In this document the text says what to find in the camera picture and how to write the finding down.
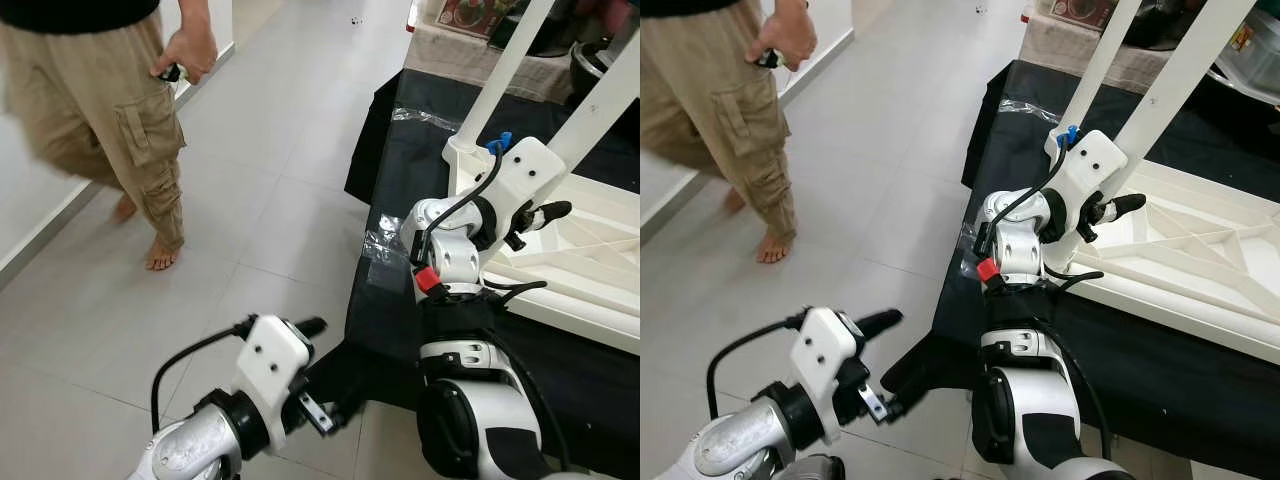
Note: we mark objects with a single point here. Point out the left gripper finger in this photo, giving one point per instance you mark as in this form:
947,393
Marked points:
880,322
338,375
908,382
312,327

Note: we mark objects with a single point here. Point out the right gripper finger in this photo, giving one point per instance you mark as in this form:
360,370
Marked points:
1122,208
552,213

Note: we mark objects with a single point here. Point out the small black handheld device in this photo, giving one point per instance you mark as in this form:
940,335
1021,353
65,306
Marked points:
170,73
767,59

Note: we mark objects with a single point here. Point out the bare person forearm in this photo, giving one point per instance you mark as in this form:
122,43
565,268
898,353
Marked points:
793,5
197,15

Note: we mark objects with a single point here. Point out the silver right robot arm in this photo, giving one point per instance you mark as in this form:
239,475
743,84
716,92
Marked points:
460,250
1010,235

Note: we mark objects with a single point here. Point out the bare person hand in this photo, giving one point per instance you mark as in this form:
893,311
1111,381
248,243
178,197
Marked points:
785,40
190,55

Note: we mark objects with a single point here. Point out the white plastic table top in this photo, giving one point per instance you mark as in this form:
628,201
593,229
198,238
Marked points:
590,250
1200,250

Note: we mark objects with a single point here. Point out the black left robot foot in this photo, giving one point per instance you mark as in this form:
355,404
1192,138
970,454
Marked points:
815,470

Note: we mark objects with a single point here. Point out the crossed clear tape strips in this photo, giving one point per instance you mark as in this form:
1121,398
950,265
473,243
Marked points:
385,250
970,250

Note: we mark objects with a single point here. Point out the long clear tape strip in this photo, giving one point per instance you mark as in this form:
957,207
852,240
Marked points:
1028,110
425,117

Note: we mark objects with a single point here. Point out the black table cloth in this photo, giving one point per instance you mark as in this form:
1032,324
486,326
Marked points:
400,170
1150,400

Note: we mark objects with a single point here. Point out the black wok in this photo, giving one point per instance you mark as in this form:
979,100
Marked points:
592,70

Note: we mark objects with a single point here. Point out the beige bench cover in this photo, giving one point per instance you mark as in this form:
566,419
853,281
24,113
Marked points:
445,60
1050,50

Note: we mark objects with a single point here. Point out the black bag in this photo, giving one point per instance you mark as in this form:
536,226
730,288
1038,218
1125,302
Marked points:
1165,22
570,25

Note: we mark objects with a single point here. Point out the person in khaki trousers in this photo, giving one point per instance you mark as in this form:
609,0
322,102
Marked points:
700,90
90,100

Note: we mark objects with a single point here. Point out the clear plastic storage box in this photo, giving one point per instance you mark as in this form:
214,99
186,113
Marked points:
1255,65

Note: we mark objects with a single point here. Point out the red printed carton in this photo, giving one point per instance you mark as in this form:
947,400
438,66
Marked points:
475,15
1085,12

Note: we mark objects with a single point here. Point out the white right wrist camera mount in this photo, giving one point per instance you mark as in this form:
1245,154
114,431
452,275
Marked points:
525,175
1090,170

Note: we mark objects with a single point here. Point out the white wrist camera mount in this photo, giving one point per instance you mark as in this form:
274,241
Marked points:
268,360
1090,170
525,175
825,355

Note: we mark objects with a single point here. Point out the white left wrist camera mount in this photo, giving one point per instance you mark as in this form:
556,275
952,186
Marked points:
268,360
825,355

